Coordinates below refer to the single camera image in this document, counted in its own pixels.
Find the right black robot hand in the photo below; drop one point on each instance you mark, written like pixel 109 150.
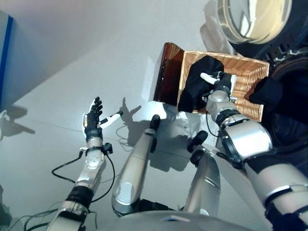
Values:
pixel 226 83

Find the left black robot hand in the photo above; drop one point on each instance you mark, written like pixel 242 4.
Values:
pixel 92 122

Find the long black garment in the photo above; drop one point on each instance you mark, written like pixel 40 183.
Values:
pixel 195 91

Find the short black garment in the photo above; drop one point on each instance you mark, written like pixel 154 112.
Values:
pixel 267 91

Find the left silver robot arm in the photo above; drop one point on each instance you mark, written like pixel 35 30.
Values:
pixel 92 166

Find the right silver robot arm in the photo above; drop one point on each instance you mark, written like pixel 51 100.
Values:
pixel 247 142

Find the round glass washing machine door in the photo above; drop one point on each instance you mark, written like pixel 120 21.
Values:
pixel 252 21

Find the grey front-load washing machine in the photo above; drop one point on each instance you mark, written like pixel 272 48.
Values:
pixel 288 130

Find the rectangular wicker laundry basket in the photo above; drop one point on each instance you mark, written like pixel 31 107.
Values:
pixel 245 72

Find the brown acrylic stool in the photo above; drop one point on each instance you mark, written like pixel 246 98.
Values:
pixel 168 79

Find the left silver robot leg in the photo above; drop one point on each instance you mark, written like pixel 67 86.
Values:
pixel 134 173

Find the silver robot leg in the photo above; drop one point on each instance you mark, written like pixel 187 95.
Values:
pixel 204 183
pixel 134 173

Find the right silver robot leg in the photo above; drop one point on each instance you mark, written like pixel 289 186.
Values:
pixel 204 183

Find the grey cabinet with dark edge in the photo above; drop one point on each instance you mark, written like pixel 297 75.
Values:
pixel 4 60

